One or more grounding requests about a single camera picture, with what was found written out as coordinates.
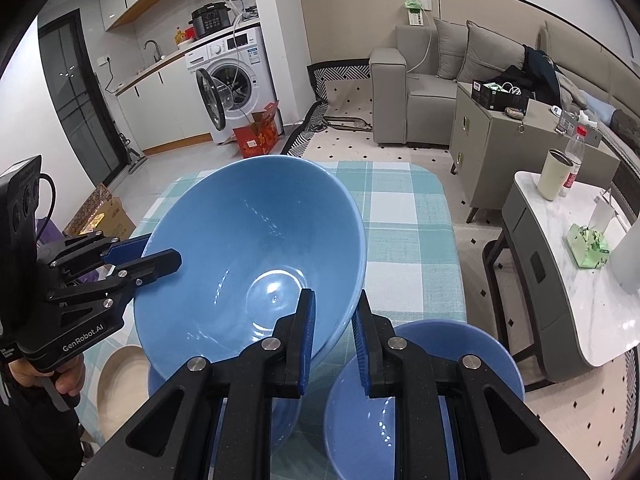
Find purple cloth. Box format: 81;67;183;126
35;217;63;241

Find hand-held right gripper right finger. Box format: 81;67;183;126
351;304;591;480

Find clear bottle red cap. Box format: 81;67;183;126
562;126;587;197

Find light blue bowl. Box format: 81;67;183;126
132;155;368;382

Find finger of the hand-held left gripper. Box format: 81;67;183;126
37;231;153;273
47;247;183;318

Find green tissue packet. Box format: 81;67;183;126
567;222;612;270

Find black pressure cooker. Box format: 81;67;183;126
190;2;232;40

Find grey sofa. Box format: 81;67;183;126
369;19;640;148

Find black open box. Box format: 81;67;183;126
471;79;530;113

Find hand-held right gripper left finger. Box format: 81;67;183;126
87;288;317;480

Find brown cardboard box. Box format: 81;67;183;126
95;196;136;241
62;185;113;236

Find white standing card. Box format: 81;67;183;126
587;189;618;231

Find grey drawer cabinet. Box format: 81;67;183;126
448;81;621;223

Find red cardboard box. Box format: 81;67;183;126
232;101;281;158

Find white kitchen base cabinets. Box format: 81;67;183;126
114;52;213;156

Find white washing machine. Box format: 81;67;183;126
185;26;278;146

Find cream plate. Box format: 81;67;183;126
96;344;153;443

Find cream tumbler cup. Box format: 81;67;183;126
537;149;572;202

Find grey cushion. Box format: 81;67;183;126
432;17;471;81
456;20;531;86

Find white wall device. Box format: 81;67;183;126
400;0;433;28

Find teal checked tablecloth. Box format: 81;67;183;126
80;160;468;480

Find dark jacket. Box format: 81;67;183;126
522;45;563;106

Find white marble coffee table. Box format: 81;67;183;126
482;171;640;383

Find dark glass door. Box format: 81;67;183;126
37;12;123;186

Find person's left forearm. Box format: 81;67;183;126
0;390;86;480

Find person's left hand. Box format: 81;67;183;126
9;356;87;397

